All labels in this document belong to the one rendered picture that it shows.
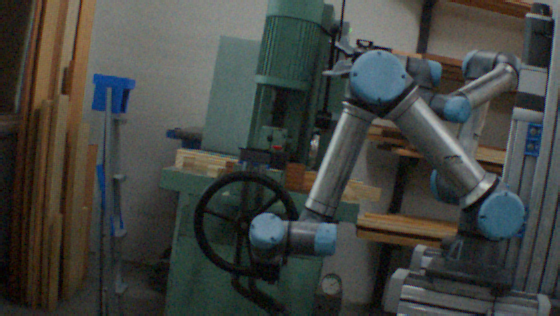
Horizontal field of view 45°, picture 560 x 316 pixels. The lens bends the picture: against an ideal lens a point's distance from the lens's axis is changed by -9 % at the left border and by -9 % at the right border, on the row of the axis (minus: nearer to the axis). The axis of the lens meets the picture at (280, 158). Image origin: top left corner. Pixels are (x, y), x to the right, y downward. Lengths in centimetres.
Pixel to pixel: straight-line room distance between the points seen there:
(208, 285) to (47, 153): 144
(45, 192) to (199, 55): 163
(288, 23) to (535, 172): 88
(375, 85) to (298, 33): 71
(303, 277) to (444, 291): 54
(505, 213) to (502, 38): 322
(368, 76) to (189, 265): 93
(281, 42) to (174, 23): 249
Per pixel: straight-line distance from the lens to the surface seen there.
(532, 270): 200
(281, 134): 228
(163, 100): 468
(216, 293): 225
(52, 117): 344
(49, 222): 349
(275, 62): 225
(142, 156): 472
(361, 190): 231
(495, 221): 165
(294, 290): 221
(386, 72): 159
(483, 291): 181
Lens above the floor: 113
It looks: 4 degrees down
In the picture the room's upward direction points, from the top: 10 degrees clockwise
